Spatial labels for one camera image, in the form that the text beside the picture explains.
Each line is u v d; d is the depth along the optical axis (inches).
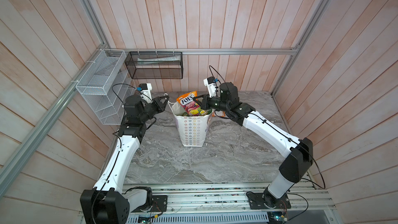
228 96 22.5
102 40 33.9
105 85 26.1
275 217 28.0
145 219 28.0
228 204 29.1
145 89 25.3
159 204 28.7
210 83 25.9
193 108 29.5
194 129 32.0
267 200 26.0
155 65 41.6
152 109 24.7
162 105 27.6
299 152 17.1
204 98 26.8
